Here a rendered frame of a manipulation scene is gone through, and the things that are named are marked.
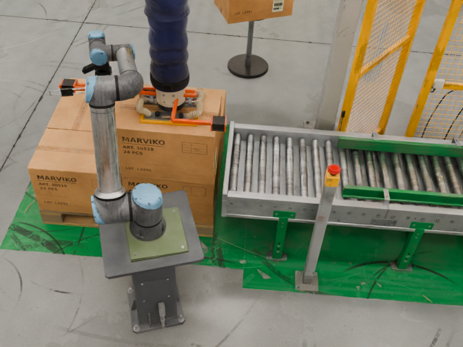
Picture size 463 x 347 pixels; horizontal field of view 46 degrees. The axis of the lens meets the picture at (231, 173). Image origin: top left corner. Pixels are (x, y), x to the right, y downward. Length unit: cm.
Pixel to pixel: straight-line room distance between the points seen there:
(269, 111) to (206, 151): 176
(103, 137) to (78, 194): 126
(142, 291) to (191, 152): 85
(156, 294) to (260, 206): 81
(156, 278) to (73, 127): 135
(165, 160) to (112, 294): 93
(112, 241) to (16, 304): 102
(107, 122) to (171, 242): 74
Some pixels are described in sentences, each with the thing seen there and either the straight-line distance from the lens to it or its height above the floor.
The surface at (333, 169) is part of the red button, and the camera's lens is 293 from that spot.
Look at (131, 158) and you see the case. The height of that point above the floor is 71.
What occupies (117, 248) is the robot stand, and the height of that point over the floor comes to 75.
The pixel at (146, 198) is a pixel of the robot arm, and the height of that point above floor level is 105.
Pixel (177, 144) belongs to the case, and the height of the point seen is 86.
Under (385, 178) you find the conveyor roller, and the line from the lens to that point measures 369.
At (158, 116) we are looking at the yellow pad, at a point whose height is 97.
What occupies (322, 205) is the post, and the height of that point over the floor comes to 78.
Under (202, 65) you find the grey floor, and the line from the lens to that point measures 546.
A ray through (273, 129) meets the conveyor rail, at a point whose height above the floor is 59.
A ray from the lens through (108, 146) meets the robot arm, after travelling 258.
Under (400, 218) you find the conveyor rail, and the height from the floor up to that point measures 51.
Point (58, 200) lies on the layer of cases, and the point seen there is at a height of 26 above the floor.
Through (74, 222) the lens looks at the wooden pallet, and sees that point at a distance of 402.
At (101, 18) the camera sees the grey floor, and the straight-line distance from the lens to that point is 628.
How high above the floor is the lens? 302
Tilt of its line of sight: 45 degrees down
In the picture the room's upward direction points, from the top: 4 degrees clockwise
